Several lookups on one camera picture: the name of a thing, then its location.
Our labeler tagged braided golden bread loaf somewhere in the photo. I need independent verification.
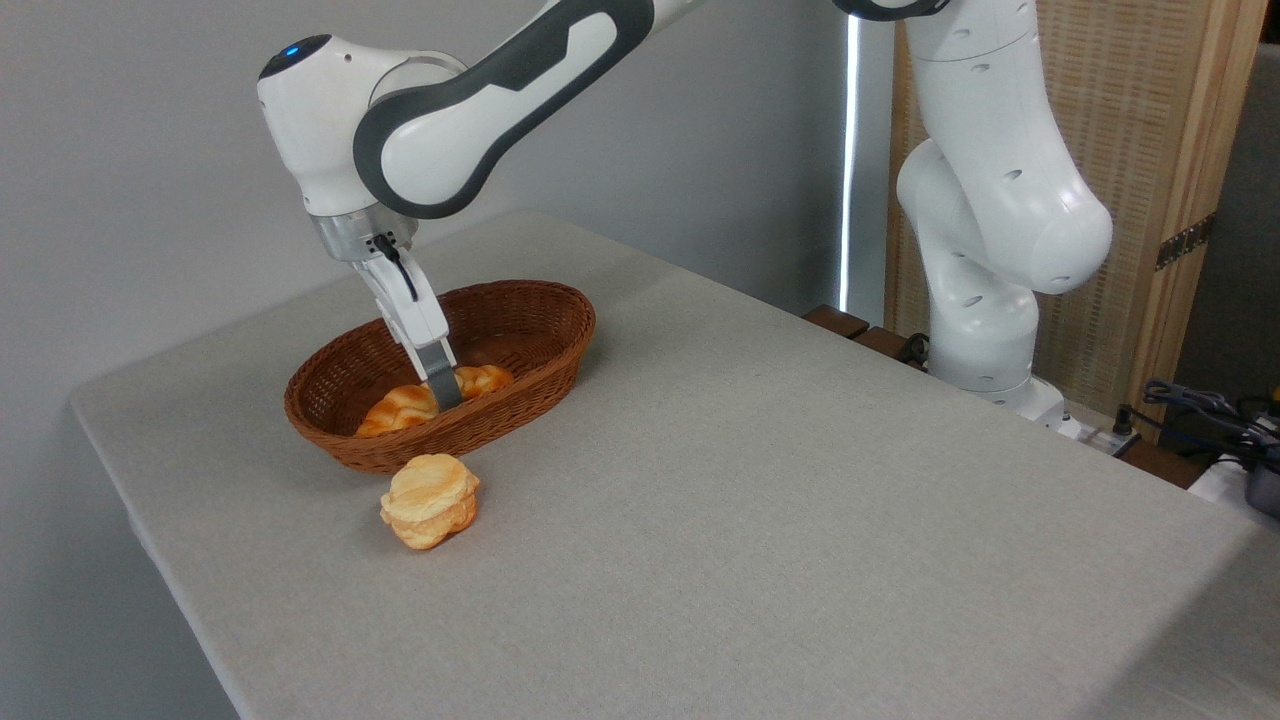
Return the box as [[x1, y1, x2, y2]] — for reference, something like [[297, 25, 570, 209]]
[[355, 364, 515, 438]]

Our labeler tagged dark metal screen hinge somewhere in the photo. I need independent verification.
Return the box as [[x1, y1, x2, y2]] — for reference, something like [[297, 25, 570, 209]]
[[1155, 212, 1218, 272]]

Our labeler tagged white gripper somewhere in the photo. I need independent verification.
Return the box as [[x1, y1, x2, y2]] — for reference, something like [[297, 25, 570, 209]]
[[350, 248, 465, 412]]

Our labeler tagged woven wooden folding screen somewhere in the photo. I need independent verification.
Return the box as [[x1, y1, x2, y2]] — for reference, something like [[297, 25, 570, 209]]
[[884, 0, 1271, 441]]

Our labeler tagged tangled dark cable bundle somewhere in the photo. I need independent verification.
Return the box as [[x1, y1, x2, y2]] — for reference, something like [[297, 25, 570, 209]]
[[1115, 378, 1280, 453]]

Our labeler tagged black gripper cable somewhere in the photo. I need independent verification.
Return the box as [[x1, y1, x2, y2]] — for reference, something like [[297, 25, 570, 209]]
[[371, 232, 420, 303]]

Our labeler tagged round pale bread roll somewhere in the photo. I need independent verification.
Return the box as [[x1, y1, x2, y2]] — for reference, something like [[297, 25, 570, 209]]
[[379, 453, 482, 551]]

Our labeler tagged dark grey container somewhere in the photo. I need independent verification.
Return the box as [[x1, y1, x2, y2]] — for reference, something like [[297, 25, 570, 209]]
[[1244, 455, 1280, 519]]

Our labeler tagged brown oval wicker basket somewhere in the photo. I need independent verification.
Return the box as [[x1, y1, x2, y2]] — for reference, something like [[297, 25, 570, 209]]
[[283, 279, 598, 475]]

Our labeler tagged brown wooden block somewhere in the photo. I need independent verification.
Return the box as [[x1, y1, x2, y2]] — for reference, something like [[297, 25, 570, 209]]
[[803, 304, 871, 341], [852, 326, 929, 372]]

